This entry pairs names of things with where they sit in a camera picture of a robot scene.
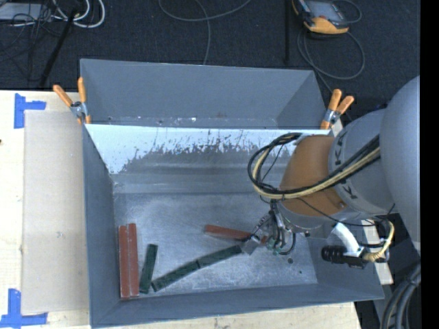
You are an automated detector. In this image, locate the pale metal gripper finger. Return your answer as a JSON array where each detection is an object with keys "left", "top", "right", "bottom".
[{"left": 241, "top": 236, "right": 261, "bottom": 256}]

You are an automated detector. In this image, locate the red-brown flat block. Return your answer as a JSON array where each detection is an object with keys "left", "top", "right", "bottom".
[
  {"left": 127, "top": 222, "right": 141, "bottom": 298},
  {"left": 118, "top": 225, "right": 132, "bottom": 300},
  {"left": 204, "top": 224, "right": 252, "bottom": 242}
]

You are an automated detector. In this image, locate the grey metal bin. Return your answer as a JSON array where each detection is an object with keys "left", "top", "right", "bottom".
[{"left": 79, "top": 58, "right": 385, "bottom": 328}]

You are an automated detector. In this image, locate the dark green flat block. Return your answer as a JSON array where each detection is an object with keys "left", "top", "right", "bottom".
[
  {"left": 139, "top": 243, "right": 159, "bottom": 295},
  {"left": 150, "top": 258, "right": 201, "bottom": 293}
]

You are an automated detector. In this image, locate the pale flat board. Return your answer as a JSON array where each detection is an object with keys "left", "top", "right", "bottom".
[{"left": 21, "top": 110, "right": 91, "bottom": 315}]

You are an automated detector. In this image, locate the black cylinder on white bracket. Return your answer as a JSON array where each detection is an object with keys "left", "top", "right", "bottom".
[{"left": 321, "top": 221, "right": 370, "bottom": 270}]

